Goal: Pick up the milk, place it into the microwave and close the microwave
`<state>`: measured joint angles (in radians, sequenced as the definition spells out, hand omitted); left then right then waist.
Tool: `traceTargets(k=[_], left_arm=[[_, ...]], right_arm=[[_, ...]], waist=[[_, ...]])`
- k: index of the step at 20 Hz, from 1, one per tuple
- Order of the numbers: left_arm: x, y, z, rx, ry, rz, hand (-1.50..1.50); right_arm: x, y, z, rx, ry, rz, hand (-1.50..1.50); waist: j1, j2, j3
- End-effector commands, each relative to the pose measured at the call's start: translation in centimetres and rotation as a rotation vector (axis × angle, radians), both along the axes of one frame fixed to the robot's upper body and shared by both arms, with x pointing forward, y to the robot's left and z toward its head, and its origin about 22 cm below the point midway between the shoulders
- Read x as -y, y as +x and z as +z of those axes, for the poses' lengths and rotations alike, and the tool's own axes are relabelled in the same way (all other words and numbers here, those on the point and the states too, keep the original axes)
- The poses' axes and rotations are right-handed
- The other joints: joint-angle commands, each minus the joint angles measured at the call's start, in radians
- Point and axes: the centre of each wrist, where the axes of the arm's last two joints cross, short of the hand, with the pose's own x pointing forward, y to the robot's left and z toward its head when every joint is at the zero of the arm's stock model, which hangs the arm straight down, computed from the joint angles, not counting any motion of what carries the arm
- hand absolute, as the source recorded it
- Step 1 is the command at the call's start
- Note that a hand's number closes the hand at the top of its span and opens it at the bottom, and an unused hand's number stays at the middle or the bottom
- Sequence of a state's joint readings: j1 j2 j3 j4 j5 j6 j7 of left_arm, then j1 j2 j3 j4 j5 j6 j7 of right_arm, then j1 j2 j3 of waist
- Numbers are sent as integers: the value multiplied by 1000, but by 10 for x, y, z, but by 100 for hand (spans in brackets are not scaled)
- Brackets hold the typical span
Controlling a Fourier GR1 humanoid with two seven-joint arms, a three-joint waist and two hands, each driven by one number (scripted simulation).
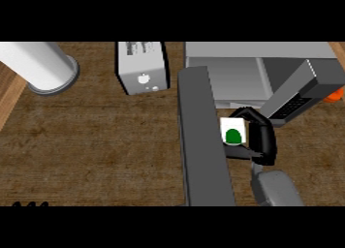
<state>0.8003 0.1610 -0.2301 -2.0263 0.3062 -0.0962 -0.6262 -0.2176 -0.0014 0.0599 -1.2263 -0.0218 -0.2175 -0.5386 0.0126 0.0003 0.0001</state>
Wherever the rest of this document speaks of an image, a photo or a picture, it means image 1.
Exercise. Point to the white toaster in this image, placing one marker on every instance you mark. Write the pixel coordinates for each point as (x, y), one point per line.
(141, 68)

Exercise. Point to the orange fruit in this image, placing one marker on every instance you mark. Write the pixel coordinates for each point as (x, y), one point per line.
(334, 95)

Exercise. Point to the grey microwave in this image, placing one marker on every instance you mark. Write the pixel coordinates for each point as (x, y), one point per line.
(273, 77)

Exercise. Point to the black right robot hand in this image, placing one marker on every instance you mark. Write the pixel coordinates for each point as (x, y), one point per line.
(263, 135)

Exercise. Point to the white cylinder canister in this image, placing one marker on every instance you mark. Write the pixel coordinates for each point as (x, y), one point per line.
(38, 66)

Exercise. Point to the dark grey microwave door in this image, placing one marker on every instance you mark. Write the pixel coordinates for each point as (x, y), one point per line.
(202, 139)

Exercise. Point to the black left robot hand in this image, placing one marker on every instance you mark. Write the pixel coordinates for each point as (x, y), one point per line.
(30, 204)

